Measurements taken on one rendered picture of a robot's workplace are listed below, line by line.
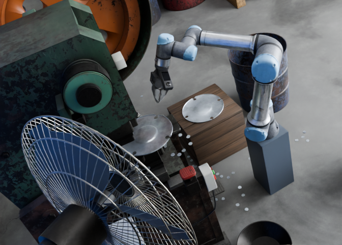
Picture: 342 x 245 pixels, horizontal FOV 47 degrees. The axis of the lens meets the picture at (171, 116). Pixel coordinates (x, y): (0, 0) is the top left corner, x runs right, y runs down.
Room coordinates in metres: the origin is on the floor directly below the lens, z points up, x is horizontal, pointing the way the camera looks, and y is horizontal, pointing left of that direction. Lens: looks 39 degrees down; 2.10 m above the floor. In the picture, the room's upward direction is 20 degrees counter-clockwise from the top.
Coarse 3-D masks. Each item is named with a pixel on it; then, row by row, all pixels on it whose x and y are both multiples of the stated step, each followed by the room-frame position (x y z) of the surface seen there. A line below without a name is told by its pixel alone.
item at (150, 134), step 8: (136, 120) 1.67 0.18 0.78; (144, 120) 1.65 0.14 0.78; (152, 120) 1.63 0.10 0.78; (160, 120) 1.60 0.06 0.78; (168, 120) 1.58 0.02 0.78; (136, 128) 1.61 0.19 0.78; (144, 128) 1.58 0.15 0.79; (152, 128) 1.56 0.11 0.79; (160, 128) 1.54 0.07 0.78; (168, 128) 1.52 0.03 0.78; (136, 136) 1.54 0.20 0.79; (144, 136) 1.52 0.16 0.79; (152, 136) 1.50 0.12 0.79; (160, 136) 1.49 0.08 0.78; (128, 144) 1.51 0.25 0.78; (136, 144) 1.49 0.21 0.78; (144, 144) 1.47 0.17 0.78; (152, 144) 1.45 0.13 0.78; (160, 144) 1.43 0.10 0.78; (136, 152) 1.44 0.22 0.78; (144, 152) 1.42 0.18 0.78; (152, 152) 1.40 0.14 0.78
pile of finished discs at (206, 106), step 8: (200, 96) 2.22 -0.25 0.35; (208, 96) 2.19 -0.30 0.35; (216, 96) 2.16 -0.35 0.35; (192, 104) 2.17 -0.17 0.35; (200, 104) 2.13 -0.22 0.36; (208, 104) 2.10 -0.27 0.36; (216, 104) 2.08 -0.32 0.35; (184, 112) 2.12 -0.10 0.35; (192, 112) 2.09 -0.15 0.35; (200, 112) 2.05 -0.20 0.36; (208, 112) 2.03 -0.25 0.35; (216, 112) 2.00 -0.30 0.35; (192, 120) 2.01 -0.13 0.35; (200, 120) 1.98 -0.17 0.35; (208, 120) 1.95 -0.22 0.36
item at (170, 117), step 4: (168, 116) 1.61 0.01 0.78; (172, 116) 1.60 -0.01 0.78; (172, 120) 1.57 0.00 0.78; (172, 124) 1.54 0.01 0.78; (176, 124) 1.53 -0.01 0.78; (176, 128) 1.50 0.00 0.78; (180, 128) 1.49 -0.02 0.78; (176, 132) 1.49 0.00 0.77; (160, 148) 1.49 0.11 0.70; (160, 152) 1.49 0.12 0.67
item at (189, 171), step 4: (184, 168) 1.25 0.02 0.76; (188, 168) 1.24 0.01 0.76; (192, 168) 1.23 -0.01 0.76; (180, 172) 1.23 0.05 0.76; (184, 172) 1.22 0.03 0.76; (188, 172) 1.21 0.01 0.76; (192, 172) 1.21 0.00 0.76; (184, 176) 1.20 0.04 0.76; (188, 176) 1.19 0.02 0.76; (192, 176) 1.19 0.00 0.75
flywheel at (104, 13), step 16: (0, 0) 1.84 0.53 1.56; (16, 0) 1.88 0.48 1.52; (48, 0) 1.89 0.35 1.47; (80, 0) 1.91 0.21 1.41; (96, 0) 1.91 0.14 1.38; (112, 0) 1.92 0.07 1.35; (128, 0) 1.89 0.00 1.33; (0, 16) 1.83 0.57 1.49; (16, 16) 1.87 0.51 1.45; (96, 16) 1.91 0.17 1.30; (112, 16) 1.91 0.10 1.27; (128, 16) 1.89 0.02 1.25; (112, 32) 1.91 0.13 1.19; (128, 32) 1.88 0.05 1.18; (112, 48) 1.91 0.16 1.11; (128, 48) 1.88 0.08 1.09
